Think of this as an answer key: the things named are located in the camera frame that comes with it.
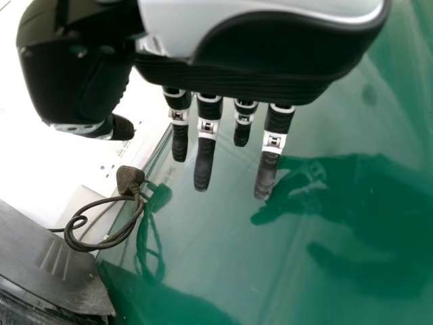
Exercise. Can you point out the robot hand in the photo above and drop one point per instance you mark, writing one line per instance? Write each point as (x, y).
(257, 57)

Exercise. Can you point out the white socket strip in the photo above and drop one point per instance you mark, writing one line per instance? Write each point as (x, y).
(135, 149)

